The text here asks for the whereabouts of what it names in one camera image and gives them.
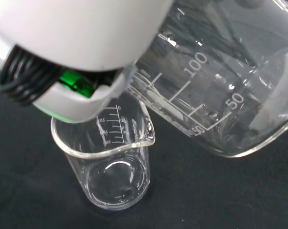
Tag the black table cloth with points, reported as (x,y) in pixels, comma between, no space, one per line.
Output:
(26,179)

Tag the tall clear glass beaker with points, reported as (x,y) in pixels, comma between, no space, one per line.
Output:
(120,171)

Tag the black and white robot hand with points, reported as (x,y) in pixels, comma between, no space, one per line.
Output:
(69,35)

